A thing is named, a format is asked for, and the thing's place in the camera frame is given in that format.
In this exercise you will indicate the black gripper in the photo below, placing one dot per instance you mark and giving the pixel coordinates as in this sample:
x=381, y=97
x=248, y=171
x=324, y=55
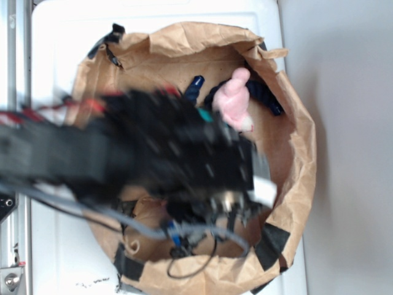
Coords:
x=192, y=157

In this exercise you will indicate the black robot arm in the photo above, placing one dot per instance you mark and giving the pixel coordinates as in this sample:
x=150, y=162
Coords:
x=94, y=161

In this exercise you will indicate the pink plush toy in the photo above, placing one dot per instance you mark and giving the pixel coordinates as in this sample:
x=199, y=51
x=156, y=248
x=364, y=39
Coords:
x=232, y=101

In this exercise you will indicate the brown paper bag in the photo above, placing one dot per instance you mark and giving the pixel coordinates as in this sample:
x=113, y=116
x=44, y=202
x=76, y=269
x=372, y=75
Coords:
x=173, y=55

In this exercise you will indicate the black mounting plate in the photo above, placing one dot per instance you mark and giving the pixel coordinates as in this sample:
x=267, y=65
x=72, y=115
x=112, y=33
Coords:
x=8, y=203

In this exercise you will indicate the aluminium frame rail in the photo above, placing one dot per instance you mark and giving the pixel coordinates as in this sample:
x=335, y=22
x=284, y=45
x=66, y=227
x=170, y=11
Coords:
x=16, y=277

